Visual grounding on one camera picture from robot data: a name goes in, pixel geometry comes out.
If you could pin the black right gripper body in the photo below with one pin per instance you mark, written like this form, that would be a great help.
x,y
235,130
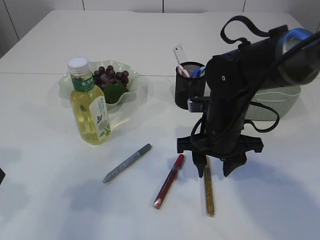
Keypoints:
x,y
218,132

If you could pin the purple artificial grape bunch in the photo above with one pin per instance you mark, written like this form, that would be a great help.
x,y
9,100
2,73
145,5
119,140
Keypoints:
x,y
113,84

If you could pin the pale green ruffled plate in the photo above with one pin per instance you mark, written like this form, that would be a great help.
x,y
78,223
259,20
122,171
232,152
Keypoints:
x,y
133,76

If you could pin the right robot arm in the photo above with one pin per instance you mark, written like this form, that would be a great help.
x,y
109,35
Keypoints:
x,y
284,58

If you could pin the gold glitter pen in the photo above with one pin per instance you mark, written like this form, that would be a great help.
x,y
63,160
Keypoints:
x,y
208,189

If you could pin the clear plastic ruler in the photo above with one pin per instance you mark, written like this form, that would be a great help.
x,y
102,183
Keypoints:
x,y
179,54

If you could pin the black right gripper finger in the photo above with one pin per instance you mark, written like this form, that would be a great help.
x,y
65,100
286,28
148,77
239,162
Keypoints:
x,y
200,161
231,161

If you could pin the pink capped scissors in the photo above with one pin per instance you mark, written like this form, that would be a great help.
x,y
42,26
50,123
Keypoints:
x,y
183,72

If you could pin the green tea plastic bottle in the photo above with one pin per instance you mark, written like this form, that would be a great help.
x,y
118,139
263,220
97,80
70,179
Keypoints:
x,y
88,103

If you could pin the black mesh pen holder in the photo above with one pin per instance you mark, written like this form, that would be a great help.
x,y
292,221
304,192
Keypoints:
x,y
187,87

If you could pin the blue capped scissors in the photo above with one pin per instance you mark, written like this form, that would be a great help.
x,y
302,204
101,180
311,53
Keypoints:
x,y
200,72

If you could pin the green plastic woven basket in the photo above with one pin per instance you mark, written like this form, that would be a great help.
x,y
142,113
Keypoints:
x,y
279,99

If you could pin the silver glitter pen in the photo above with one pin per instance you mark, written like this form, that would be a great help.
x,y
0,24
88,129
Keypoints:
x,y
126,163

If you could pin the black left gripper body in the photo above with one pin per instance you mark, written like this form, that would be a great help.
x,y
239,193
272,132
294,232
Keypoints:
x,y
2,176

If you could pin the red glitter pen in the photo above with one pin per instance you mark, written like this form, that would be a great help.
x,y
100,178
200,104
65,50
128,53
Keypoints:
x,y
168,182

